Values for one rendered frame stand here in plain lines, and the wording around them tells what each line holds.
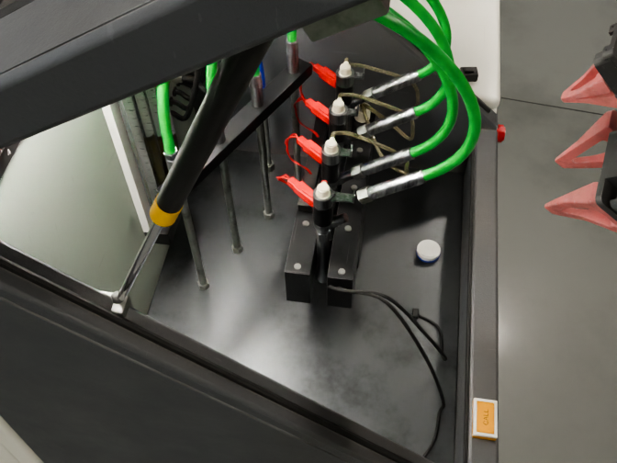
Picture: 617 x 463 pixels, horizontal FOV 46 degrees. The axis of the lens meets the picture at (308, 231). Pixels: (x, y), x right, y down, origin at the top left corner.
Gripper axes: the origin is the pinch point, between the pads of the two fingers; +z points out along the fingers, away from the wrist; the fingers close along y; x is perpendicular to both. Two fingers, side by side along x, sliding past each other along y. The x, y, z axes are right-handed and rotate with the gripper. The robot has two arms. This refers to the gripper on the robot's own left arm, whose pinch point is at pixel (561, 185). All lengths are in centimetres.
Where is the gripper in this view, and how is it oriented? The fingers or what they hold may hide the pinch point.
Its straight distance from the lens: 72.1
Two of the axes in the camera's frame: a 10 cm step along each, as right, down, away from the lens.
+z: -5.8, 1.0, 8.1
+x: 7.5, 4.5, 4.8
